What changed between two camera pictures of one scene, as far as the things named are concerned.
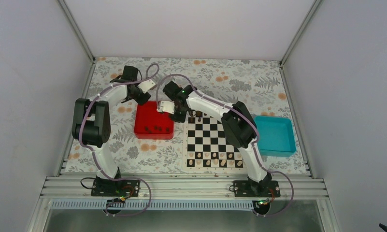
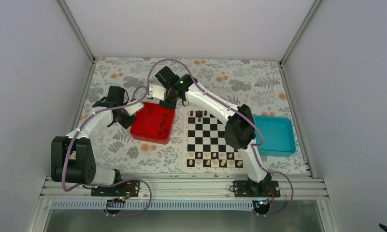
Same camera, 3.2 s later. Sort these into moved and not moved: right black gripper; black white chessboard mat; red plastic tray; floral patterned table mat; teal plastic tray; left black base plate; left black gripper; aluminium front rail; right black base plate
Moved: right black gripper; red plastic tray; left black gripper
Not moved: teal plastic tray; black white chessboard mat; floral patterned table mat; right black base plate; left black base plate; aluminium front rail
